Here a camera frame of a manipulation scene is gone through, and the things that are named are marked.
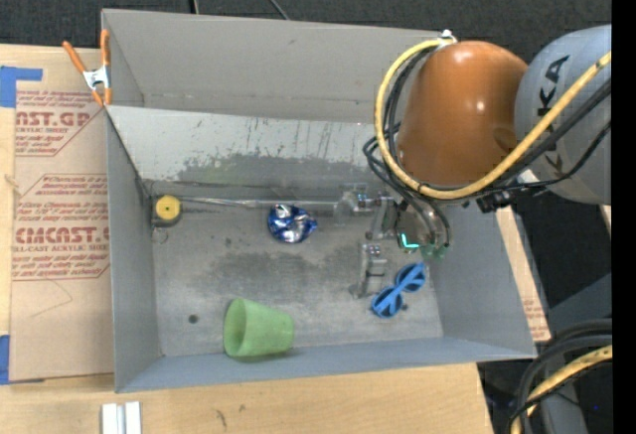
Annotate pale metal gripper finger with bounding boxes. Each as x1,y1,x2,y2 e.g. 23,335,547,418
349,241,390,300
335,183,381,220

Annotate blue sunglasses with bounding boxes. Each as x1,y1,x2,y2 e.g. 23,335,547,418
370,261,428,319

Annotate blue and silver crumpled packet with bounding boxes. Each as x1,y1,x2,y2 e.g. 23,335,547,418
266,203,318,244

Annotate grey metal bin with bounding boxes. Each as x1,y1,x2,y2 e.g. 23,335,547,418
100,8,540,394

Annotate green plastic cup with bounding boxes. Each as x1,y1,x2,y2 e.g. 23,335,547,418
222,297,296,360

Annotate yellow round tape measure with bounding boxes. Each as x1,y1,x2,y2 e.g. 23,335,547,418
151,194,184,227

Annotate brown cardboard board red print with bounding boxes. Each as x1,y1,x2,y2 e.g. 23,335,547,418
0,43,553,385

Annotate black cylinder on white bracket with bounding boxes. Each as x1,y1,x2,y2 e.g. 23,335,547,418
475,169,549,215

